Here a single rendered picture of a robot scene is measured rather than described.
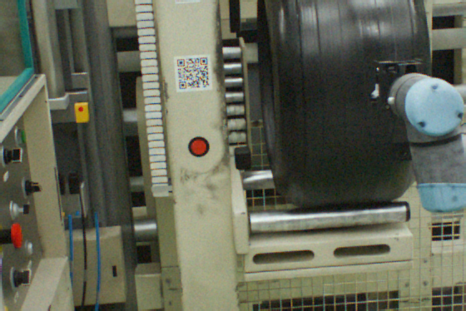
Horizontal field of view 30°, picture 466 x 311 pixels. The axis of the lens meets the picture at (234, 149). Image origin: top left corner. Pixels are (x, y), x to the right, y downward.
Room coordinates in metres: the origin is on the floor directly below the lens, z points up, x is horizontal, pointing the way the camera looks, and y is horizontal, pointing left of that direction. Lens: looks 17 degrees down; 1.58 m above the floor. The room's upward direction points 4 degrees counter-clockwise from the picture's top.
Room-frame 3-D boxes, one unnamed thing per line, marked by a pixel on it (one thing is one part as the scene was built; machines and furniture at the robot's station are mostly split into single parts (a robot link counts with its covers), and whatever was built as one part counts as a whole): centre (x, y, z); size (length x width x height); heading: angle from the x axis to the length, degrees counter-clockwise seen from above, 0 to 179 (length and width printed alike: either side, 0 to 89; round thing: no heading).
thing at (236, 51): (2.25, 0.06, 1.05); 0.20 x 0.15 x 0.30; 92
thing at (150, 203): (2.69, 0.26, 0.61); 0.33 x 0.06 x 0.86; 2
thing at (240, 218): (1.87, 0.00, 0.90); 0.40 x 0.03 x 0.10; 2
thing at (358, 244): (1.74, -0.18, 0.83); 0.36 x 0.09 x 0.06; 92
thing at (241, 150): (1.98, -0.02, 0.97); 0.05 x 0.04 x 0.05; 2
